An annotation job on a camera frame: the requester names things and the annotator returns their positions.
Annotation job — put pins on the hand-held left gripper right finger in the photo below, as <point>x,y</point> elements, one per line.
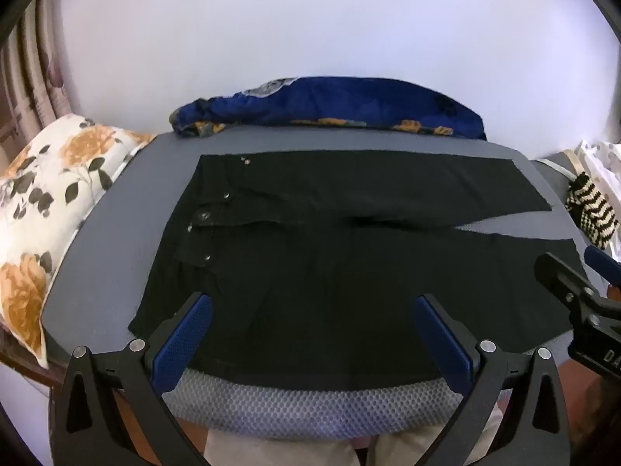
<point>441,344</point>

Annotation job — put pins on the pale floral curtain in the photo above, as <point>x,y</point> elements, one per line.
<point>29,82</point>

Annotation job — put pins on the person's leg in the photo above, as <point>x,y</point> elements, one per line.
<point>271,449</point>
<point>402,449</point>

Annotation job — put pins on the blue floral blanket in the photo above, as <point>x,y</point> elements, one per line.
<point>339,102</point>

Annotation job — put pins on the wooden bed frame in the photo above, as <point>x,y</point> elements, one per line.
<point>29,366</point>

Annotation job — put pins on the white floral pillow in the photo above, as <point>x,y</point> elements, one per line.
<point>48,194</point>

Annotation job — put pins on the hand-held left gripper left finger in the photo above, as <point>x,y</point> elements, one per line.
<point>184,340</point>

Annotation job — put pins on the grey mesh table cover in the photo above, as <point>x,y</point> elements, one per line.
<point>106,252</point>

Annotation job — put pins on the black and white striped cloth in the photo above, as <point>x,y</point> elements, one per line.
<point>592,213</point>

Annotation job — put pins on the white crumpled cloth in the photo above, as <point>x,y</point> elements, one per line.
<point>601,160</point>

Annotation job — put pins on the black pants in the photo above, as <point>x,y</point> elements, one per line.
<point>315,276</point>

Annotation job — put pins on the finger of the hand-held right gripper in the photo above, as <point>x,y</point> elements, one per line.
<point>563,281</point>
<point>604,264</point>

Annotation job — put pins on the person's left leg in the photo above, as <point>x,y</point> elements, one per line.
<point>271,449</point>

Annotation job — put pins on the person's right leg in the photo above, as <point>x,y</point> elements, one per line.
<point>402,449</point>

